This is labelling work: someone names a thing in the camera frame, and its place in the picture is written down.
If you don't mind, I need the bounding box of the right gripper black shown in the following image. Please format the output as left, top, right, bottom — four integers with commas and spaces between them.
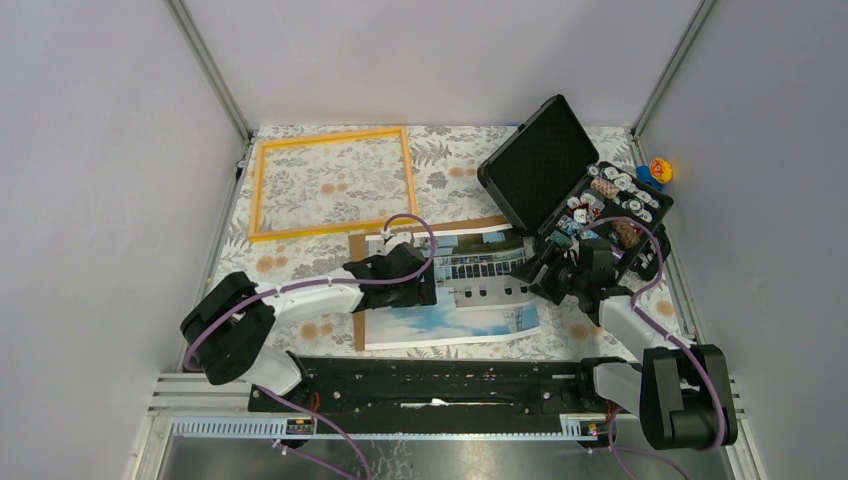
508, 240, 587, 307

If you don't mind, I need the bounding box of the building and sky photo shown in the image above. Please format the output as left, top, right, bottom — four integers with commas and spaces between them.
353, 217, 549, 351

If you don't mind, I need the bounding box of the yellow wooden picture frame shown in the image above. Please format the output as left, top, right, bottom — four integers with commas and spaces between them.
248, 126, 418, 242

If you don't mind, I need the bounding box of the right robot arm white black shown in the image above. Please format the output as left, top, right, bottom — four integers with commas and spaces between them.
510, 239, 738, 451

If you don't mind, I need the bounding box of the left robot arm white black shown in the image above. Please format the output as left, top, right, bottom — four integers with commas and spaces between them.
179, 241, 436, 411

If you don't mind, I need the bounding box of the blue white chip stack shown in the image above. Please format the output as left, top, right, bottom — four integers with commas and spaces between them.
550, 216, 599, 248

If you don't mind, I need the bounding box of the brown cardboard backing board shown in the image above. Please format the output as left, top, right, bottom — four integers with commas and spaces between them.
347, 215, 508, 352

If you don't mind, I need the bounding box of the black poker chip case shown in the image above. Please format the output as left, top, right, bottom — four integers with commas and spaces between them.
477, 94, 673, 281

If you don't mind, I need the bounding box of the brown chip stack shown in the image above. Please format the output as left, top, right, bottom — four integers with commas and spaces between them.
611, 217, 643, 249

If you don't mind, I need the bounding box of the pink patterned chip stack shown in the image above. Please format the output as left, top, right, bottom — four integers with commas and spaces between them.
590, 178, 620, 200

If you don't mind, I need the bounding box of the blue toy piece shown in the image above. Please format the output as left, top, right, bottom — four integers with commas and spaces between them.
636, 165, 660, 189

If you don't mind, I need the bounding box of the floral patterned table mat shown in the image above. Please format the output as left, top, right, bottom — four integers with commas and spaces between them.
210, 125, 679, 361

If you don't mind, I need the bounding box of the yellow orange toy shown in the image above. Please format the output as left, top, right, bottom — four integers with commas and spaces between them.
649, 157, 673, 185

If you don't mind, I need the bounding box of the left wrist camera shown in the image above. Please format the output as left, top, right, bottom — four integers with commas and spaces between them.
365, 231, 415, 256

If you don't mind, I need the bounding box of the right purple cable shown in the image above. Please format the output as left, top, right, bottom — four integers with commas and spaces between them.
582, 216, 730, 480

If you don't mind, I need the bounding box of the purple cable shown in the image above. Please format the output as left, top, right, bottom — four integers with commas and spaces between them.
582, 216, 730, 480
182, 213, 439, 480

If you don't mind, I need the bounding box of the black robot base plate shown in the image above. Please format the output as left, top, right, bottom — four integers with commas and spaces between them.
248, 357, 609, 431

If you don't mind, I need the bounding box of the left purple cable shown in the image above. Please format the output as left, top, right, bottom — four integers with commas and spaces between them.
182, 213, 439, 480

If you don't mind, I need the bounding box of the white slotted cable duct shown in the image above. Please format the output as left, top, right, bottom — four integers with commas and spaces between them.
171, 415, 599, 442

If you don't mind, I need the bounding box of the right aluminium corner post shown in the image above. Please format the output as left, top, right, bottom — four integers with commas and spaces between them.
630, 0, 719, 139

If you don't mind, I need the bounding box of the aluminium corner post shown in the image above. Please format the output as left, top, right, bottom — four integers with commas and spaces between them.
630, 0, 719, 139
164, 0, 253, 143

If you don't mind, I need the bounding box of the left aluminium corner post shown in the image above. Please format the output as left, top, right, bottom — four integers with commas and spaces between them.
164, 0, 253, 143

